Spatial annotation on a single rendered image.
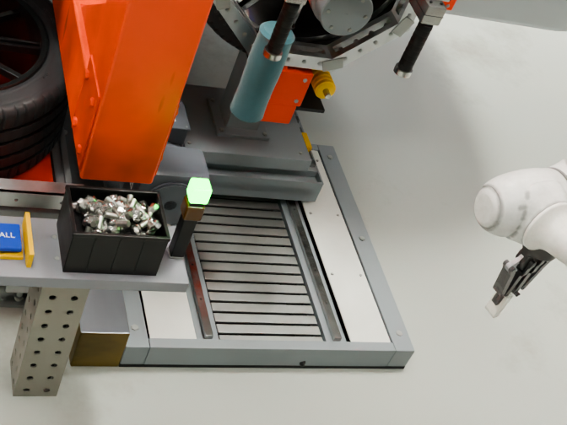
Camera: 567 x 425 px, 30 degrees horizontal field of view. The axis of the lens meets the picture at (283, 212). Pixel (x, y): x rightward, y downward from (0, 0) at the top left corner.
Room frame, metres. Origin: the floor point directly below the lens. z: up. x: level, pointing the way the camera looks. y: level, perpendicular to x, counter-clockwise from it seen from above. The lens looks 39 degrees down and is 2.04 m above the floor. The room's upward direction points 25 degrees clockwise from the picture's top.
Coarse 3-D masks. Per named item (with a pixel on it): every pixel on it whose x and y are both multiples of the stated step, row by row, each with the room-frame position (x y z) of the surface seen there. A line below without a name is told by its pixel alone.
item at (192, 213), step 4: (184, 196) 1.65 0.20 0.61; (184, 200) 1.65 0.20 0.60; (184, 204) 1.64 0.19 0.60; (188, 204) 1.63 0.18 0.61; (184, 208) 1.64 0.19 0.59; (188, 208) 1.63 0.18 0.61; (192, 208) 1.63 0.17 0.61; (196, 208) 1.63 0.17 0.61; (200, 208) 1.64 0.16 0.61; (204, 208) 1.64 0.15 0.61; (184, 212) 1.63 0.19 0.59; (188, 212) 1.63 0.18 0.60; (192, 212) 1.63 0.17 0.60; (196, 212) 1.63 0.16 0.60; (200, 212) 1.64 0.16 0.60; (184, 216) 1.63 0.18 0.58; (188, 216) 1.63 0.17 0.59; (192, 216) 1.63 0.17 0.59; (196, 216) 1.64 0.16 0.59; (200, 216) 1.64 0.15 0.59; (192, 220) 1.63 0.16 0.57; (196, 220) 1.64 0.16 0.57; (200, 220) 1.64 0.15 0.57
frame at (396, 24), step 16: (224, 0) 2.20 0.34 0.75; (400, 0) 2.48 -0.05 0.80; (224, 16) 2.21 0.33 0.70; (240, 16) 2.23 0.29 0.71; (384, 16) 2.48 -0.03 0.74; (400, 16) 2.45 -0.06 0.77; (240, 32) 2.24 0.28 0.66; (256, 32) 2.32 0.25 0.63; (368, 32) 2.46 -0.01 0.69; (384, 32) 2.43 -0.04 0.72; (400, 32) 2.45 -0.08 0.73; (304, 48) 2.38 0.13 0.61; (320, 48) 2.40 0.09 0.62; (336, 48) 2.42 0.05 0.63; (352, 48) 2.40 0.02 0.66; (368, 48) 2.42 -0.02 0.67; (288, 64) 2.32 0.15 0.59; (304, 64) 2.34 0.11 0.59; (320, 64) 2.37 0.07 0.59; (336, 64) 2.38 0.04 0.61
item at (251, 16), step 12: (240, 0) 2.39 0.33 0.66; (252, 0) 2.35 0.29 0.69; (264, 0) 2.51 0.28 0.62; (276, 0) 2.54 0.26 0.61; (372, 0) 2.54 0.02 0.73; (384, 0) 2.52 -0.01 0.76; (252, 12) 2.39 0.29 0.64; (264, 12) 2.45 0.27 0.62; (276, 12) 2.48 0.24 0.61; (300, 12) 2.53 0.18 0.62; (312, 12) 2.54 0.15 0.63; (252, 24) 2.34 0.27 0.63; (300, 24) 2.47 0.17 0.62; (312, 24) 2.48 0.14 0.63; (300, 36) 2.42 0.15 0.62; (312, 36) 2.43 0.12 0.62; (324, 36) 2.45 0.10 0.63; (336, 36) 2.46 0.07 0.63
